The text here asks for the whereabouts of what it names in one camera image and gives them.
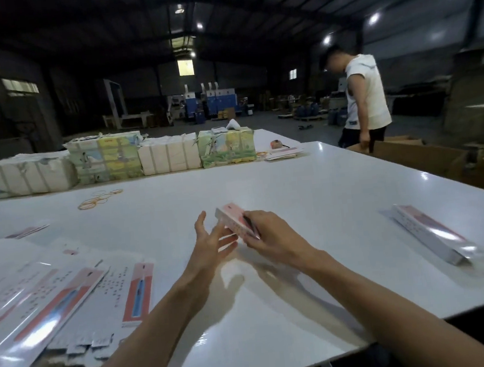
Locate person's left hand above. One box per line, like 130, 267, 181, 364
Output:
176, 208, 243, 291

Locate person's right hand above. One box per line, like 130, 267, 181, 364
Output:
238, 205, 320, 277

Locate small pink white carton box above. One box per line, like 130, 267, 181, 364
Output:
214, 201, 260, 242

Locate person's left forearm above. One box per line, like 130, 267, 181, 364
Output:
59, 272, 219, 367

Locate person's right forearm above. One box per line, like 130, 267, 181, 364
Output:
293, 232, 484, 367

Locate stack of pink white cards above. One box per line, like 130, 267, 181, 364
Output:
259, 145, 306, 162

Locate low colourful printed packet bundle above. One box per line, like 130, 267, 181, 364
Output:
196, 126, 258, 169

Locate pile of rubber bands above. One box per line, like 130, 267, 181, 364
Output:
76, 188, 125, 212

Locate flat carton with pen print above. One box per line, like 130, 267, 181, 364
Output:
39, 252, 164, 367

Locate tall colourful printed packet bundle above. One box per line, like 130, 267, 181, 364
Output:
63, 130, 146, 187

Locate blue barrels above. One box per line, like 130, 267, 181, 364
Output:
293, 100, 322, 121

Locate blue white machines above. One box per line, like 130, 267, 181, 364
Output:
182, 79, 242, 122

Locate open brown cardboard box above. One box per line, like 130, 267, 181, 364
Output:
345, 129, 471, 190

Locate long white pink boxed carton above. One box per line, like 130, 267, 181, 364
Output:
389, 197, 484, 272

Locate wide white paper bundle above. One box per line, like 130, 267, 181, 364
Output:
0, 149, 80, 198

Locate glossy flat pink white carton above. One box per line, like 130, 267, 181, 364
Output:
0, 264, 118, 367

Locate flat white printed carton sheet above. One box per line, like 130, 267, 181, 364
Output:
0, 230, 109, 330

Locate strapped white paper bundle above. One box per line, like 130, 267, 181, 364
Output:
136, 132, 203, 177

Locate white upright frame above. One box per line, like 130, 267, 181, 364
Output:
99, 75, 154, 132

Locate wide wall window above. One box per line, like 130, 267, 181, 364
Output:
1, 75, 41, 99

